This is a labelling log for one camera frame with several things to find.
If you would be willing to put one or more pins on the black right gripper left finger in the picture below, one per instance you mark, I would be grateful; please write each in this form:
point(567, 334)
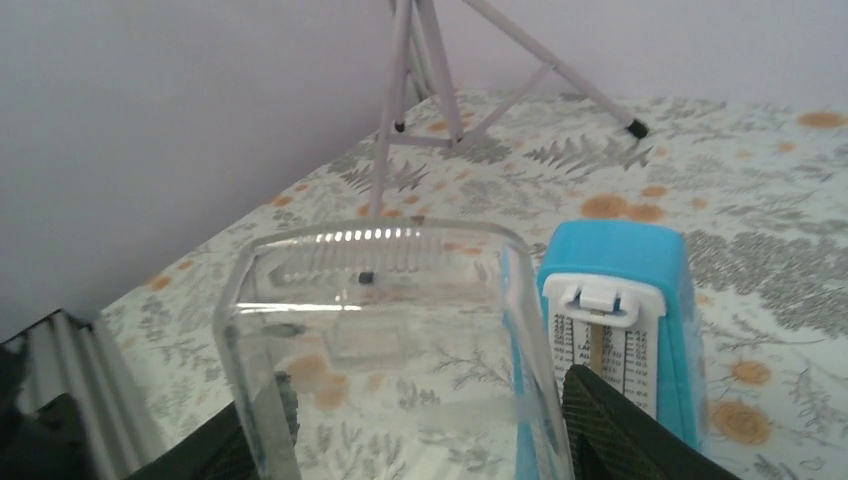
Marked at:
point(218, 449)

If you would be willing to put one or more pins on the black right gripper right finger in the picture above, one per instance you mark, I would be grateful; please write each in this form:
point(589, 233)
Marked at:
point(612, 438)

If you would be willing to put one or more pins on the blue metronome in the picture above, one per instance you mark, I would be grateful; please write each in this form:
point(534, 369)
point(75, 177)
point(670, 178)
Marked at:
point(617, 297)

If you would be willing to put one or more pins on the clear plastic metronome cover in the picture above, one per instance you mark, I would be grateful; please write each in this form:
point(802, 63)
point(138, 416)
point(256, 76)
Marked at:
point(375, 349)

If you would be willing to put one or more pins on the white tripod music stand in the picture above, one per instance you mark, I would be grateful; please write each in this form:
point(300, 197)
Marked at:
point(392, 125)

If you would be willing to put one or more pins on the aluminium front rail frame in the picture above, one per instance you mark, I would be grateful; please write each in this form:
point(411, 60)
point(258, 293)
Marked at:
point(77, 386)

